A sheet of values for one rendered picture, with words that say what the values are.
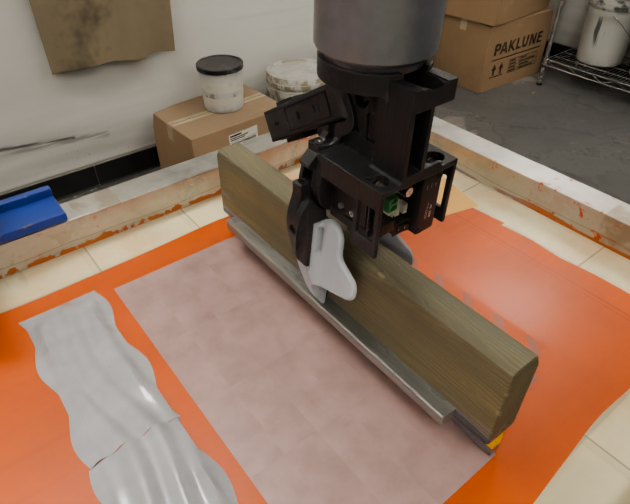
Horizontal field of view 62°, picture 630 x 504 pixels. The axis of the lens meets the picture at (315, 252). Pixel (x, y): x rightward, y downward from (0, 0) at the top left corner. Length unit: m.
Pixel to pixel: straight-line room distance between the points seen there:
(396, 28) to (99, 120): 2.28
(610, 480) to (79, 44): 2.20
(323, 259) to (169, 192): 0.27
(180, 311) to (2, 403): 0.16
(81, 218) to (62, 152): 1.94
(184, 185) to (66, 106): 1.86
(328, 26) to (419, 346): 0.22
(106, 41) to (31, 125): 0.45
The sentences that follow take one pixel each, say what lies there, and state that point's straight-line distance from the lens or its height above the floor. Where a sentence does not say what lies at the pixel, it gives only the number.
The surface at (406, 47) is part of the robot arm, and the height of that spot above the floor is 1.21.
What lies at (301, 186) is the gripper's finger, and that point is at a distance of 0.37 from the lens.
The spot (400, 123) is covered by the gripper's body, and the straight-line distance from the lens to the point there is 0.32.
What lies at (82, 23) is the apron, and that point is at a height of 0.71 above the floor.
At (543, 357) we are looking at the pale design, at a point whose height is 0.95.
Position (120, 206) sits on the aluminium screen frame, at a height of 0.98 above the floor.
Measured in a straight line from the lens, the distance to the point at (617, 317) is 0.57.
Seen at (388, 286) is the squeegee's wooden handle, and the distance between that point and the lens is 0.39.
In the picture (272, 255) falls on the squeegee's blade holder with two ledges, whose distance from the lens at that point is 0.50.
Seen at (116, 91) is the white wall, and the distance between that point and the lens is 2.52.
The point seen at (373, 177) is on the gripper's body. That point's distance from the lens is 0.34.
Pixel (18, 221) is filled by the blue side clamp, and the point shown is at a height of 1.00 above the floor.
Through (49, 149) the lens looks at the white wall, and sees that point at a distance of 2.52.
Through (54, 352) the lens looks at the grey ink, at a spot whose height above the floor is 0.96.
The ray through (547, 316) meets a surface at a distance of 0.54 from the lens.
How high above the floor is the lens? 1.31
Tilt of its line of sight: 39 degrees down
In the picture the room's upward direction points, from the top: straight up
